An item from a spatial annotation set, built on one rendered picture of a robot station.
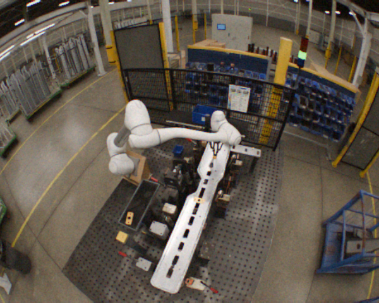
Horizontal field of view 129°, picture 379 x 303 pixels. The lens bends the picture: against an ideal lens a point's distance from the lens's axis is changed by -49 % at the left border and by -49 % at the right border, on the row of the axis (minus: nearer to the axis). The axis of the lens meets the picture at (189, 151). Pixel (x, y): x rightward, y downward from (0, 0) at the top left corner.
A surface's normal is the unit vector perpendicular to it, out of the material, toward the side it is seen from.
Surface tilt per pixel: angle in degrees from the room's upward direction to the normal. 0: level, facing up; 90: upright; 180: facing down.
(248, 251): 0
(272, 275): 0
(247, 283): 0
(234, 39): 90
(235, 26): 90
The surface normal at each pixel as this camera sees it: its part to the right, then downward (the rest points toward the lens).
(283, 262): -0.04, -0.68
